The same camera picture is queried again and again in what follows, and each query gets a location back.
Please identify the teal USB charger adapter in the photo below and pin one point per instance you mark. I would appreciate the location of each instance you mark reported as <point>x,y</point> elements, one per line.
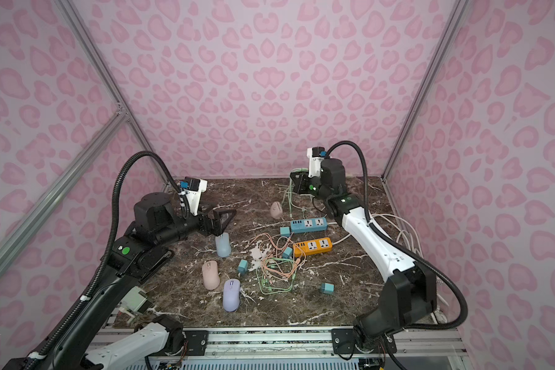
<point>288,253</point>
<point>327,288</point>

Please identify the orange power strip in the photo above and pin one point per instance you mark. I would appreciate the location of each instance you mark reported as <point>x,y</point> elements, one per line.
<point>311,247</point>

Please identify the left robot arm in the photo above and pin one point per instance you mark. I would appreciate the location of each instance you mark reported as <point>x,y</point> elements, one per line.
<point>129,261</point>

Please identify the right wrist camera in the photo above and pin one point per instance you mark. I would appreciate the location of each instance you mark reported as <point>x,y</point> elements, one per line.
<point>315,156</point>

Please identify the light blue wireless mouse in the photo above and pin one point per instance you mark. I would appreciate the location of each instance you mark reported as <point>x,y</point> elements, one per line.
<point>223,245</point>

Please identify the pink wireless mouse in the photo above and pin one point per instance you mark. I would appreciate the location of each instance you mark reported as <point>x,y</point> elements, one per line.
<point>276,210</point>
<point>210,275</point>

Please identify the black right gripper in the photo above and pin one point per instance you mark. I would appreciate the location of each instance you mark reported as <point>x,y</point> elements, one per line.
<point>301,183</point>

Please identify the blue power strip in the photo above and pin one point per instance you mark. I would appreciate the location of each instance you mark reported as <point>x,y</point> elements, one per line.
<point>308,225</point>

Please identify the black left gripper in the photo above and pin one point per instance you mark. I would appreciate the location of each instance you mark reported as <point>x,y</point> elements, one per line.
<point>208,222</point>

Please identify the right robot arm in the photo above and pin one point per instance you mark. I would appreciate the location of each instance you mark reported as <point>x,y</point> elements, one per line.
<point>410,281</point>

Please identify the lavender wireless mouse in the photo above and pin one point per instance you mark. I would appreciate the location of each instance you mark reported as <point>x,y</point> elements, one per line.
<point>231,295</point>

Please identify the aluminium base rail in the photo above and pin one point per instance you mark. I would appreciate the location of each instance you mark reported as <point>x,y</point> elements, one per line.
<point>310,347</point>

